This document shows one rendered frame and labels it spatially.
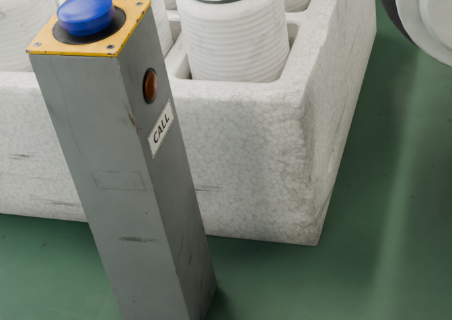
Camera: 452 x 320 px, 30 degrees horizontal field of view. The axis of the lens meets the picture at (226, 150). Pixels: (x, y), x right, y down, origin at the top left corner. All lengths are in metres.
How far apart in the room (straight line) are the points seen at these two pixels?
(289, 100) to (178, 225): 0.14
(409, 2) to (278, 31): 0.26
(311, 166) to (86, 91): 0.26
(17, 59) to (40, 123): 0.07
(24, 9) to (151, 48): 0.23
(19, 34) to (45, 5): 0.04
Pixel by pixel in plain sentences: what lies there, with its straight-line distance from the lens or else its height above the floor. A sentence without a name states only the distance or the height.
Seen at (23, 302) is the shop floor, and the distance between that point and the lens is 0.87.
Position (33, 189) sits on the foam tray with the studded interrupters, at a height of 0.04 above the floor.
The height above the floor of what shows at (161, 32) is 0.20.
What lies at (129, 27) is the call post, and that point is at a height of 0.31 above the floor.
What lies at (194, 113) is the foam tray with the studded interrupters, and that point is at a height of 0.16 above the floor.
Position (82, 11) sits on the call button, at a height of 0.33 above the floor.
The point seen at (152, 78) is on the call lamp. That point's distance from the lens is 0.62.
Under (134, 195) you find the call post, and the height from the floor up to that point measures 0.18.
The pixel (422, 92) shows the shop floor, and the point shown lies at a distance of 1.02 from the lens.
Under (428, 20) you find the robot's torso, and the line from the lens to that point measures 0.52.
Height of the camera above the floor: 0.61
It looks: 39 degrees down
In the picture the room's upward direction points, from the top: 11 degrees counter-clockwise
